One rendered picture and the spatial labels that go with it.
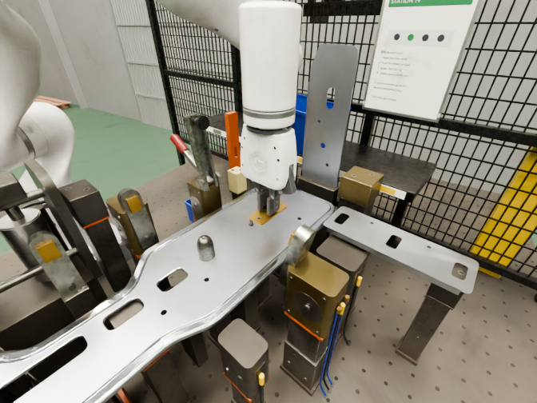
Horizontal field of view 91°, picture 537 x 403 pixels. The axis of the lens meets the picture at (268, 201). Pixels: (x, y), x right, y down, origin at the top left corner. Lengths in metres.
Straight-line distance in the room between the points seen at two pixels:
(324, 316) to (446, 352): 0.47
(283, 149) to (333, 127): 0.29
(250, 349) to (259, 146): 0.31
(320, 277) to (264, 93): 0.29
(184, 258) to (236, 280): 0.12
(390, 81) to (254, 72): 0.59
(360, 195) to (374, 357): 0.40
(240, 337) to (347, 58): 0.58
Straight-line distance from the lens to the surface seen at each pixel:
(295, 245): 0.41
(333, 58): 0.68
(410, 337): 0.75
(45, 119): 0.86
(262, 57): 0.39
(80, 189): 0.60
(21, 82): 0.74
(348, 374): 0.76
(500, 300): 1.08
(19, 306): 0.66
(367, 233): 0.61
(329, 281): 0.44
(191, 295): 0.49
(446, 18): 0.89
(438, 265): 0.60
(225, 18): 0.50
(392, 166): 0.86
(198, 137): 0.62
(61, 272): 0.57
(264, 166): 0.45
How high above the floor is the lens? 1.38
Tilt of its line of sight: 34 degrees down
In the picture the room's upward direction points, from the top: straight up
